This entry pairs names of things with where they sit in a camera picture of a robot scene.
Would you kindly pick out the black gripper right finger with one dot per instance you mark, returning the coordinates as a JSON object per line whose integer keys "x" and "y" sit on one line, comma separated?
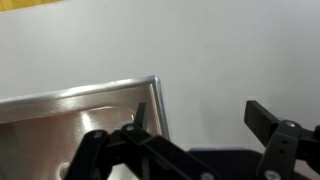
{"x": 280, "y": 146}

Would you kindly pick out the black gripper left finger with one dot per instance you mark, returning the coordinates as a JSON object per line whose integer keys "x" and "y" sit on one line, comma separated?
{"x": 100, "y": 150}

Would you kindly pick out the stainless steel sink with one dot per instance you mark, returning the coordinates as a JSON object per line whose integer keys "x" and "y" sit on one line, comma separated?
{"x": 50, "y": 110}

